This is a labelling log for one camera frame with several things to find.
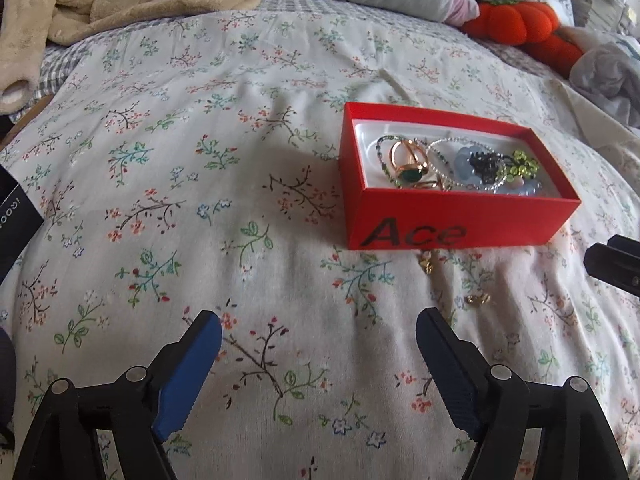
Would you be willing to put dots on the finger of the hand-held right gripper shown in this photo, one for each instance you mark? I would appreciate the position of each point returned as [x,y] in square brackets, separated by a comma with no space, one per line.
[620,265]

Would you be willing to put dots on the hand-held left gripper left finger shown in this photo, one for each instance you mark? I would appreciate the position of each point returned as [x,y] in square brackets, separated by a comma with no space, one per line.
[187,380]

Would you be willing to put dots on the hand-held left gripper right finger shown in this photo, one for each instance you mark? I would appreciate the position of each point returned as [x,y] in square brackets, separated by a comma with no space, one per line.
[442,375]

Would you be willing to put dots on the red cardboard box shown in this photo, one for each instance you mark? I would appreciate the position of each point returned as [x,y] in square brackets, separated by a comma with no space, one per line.
[400,215]

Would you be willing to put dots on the small metal earring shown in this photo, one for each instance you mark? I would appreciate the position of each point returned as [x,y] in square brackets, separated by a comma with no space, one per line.
[477,300]
[426,263]

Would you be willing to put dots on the floral bed sheet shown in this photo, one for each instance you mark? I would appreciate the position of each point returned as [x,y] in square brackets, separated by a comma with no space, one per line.
[200,210]

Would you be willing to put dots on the dark purple cloth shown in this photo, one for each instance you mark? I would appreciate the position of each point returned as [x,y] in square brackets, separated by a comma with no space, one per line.
[6,380]

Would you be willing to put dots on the crumpled grey white clothing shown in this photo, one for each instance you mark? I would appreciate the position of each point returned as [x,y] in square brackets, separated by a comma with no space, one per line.
[605,70]

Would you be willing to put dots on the black cardboard box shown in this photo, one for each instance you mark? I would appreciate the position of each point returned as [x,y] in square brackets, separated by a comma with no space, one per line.
[17,215]

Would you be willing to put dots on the orange pumpkin plush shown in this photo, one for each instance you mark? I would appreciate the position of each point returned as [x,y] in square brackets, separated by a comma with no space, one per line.
[515,22]

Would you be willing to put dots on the stack of books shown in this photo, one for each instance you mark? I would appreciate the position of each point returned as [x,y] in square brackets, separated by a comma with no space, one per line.
[600,0]

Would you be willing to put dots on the beige fleece blanket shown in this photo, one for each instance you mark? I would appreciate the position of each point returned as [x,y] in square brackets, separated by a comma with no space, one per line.
[125,0]

